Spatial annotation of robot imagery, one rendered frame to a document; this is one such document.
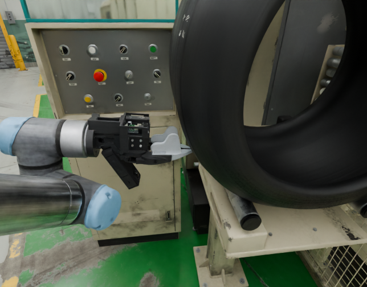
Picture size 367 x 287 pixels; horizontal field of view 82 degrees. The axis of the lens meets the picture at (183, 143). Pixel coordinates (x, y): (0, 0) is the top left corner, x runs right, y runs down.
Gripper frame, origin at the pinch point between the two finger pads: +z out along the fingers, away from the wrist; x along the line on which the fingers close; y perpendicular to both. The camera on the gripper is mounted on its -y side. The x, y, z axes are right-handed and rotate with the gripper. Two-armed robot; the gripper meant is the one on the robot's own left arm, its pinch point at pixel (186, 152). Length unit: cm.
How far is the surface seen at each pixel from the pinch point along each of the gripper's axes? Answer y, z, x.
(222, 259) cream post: -81, 33, 26
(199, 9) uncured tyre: 26.4, -2.8, -8.4
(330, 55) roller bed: 22, 56, 38
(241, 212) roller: -8.6, 11.8, -9.3
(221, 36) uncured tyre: 23.7, -0.2, -11.5
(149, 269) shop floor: -103, -5, 35
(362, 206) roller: -5.8, 39.4, -10.2
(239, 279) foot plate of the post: -95, 45, 22
